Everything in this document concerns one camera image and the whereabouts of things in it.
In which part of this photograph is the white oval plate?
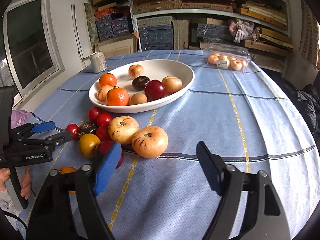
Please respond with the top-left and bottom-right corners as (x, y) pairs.
(88, 59), (195, 113)

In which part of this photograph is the white shelving unit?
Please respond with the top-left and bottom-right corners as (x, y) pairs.
(125, 0), (293, 53)

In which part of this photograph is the blue checked tablecloth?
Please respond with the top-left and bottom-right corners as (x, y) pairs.
(19, 49), (320, 240)

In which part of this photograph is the large dark red plum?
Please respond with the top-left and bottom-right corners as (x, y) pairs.
(95, 140), (124, 169)

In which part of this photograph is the purple plastic bag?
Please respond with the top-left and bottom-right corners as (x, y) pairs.
(11, 109), (32, 129)

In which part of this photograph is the red cherry tomato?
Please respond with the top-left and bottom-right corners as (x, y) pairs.
(95, 126), (111, 142)
(96, 112), (113, 127)
(66, 124), (79, 140)
(87, 106), (103, 123)

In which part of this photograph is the window with white frame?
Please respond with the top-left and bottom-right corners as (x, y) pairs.
(3, 0), (65, 98)

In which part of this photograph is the dark purple tomato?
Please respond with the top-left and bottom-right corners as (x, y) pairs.
(132, 75), (150, 91)
(78, 121), (97, 138)

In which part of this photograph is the yellow green round fruit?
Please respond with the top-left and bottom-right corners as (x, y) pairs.
(79, 134), (100, 159)

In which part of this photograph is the yellow peach back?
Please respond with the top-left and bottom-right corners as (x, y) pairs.
(108, 116), (140, 145)

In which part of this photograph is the clear plastic fruit box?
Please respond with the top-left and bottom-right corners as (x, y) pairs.
(203, 43), (251, 71)

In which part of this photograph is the small brown round fruit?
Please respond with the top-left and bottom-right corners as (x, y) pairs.
(130, 93), (148, 105)

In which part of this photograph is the silver drink can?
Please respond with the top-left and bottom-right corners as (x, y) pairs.
(90, 51), (107, 73)

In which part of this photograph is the person's left hand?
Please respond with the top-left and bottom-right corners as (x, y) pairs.
(0, 166), (33, 201)

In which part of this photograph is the yellow peach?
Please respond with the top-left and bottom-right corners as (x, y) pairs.
(162, 76), (183, 94)
(108, 116), (140, 145)
(132, 126), (169, 159)

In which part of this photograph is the cardboard box beige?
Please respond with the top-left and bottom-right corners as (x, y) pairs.
(94, 34), (138, 58)

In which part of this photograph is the pink plastic bag on shelf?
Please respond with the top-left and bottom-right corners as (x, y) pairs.
(228, 18), (261, 43)

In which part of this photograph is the large orange tangerine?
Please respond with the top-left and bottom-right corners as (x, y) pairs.
(106, 87), (130, 106)

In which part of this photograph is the small striped peach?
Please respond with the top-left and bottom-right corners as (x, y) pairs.
(129, 64), (144, 79)

